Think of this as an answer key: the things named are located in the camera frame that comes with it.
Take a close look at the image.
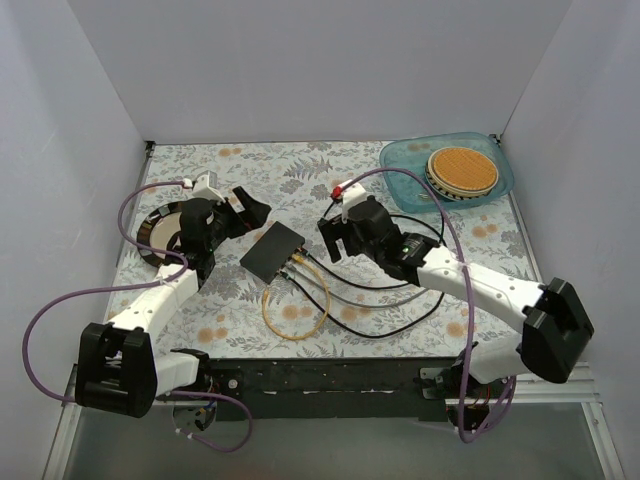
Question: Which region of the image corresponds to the black network switch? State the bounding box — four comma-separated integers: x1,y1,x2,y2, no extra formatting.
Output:
240,222,305,284

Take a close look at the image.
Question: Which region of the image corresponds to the black braided cable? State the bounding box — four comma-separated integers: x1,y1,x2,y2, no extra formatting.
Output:
299,197,446,289

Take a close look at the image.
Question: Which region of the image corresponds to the yellow ethernet cable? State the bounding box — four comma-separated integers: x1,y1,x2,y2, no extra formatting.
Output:
262,252,330,341

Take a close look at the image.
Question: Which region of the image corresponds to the grey ethernet cable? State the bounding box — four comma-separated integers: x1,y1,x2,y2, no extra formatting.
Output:
287,262,426,309

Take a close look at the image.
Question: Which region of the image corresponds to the black ethernet cable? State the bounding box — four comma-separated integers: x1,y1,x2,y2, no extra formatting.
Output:
279,272,446,340

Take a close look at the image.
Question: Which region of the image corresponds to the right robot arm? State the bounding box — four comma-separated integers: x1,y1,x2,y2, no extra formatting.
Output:
318,196,594,398

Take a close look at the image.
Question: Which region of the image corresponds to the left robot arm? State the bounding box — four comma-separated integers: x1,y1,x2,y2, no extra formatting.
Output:
75,187,271,418

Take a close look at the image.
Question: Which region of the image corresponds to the teal plastic tray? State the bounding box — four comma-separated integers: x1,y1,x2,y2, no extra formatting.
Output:
379,132,514,213

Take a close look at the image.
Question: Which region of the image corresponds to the black rimmed plate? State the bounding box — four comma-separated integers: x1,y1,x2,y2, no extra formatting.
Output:
136,201,182,268

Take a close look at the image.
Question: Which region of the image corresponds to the floral tablecloth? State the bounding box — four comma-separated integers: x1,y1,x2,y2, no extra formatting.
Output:
135,141,512,358

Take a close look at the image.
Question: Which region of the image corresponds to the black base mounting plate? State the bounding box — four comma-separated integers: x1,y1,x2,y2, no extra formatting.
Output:
204,357,460,421

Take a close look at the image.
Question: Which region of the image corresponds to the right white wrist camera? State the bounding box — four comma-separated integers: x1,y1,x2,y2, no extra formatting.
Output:
331,181,368,223

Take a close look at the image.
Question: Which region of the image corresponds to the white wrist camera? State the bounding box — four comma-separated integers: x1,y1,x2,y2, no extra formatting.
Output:
331,181,368,223
182,171,225,202

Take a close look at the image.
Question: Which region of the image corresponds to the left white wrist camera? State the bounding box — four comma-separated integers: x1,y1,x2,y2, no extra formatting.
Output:
182,171,225,202

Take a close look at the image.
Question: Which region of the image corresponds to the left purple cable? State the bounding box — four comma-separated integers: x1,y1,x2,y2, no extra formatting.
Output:
23,178,196,404

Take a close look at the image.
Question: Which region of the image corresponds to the aluminium frame rail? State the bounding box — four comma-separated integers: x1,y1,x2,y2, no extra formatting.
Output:
44,363,624,479

